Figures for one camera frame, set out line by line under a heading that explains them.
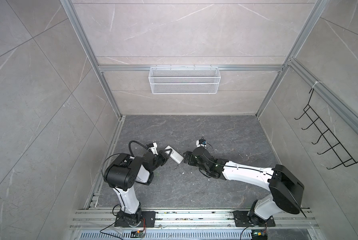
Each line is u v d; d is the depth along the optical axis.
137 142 0.83
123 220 0.70
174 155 0.90
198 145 0.77
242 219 0.73
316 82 0.70
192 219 0.75
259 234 0.70
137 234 0.70
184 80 1.01
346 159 0.59
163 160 0.83
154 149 0.86
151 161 0.73
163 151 0.86
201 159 0.64
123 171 0.50
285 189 0.42
